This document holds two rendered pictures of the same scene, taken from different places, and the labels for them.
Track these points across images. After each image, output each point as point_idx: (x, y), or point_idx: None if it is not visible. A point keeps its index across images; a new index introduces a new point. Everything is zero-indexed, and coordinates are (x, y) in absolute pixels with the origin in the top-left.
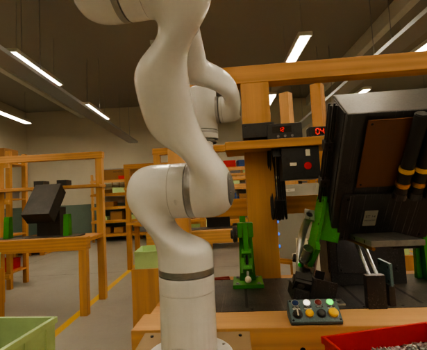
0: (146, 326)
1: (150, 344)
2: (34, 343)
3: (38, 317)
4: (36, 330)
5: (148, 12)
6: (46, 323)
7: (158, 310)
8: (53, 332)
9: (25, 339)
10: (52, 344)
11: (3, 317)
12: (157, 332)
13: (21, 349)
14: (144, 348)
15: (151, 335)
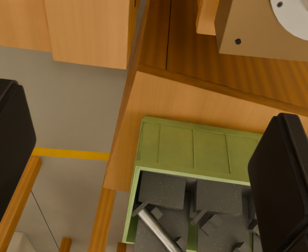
0: (110, 50)
1: (265, 40)
2: (178, 160)
3: (135, 180)
4: (177, 170)
5: None
6: (158, 168)
7: (3, 36)
8: (144, 153)
9: (196, 171)
10: (147, 143)
11: (130, 205)
12: (224, 34)
13: (199, 166)
14: (276, 47)
15: (230, 42)
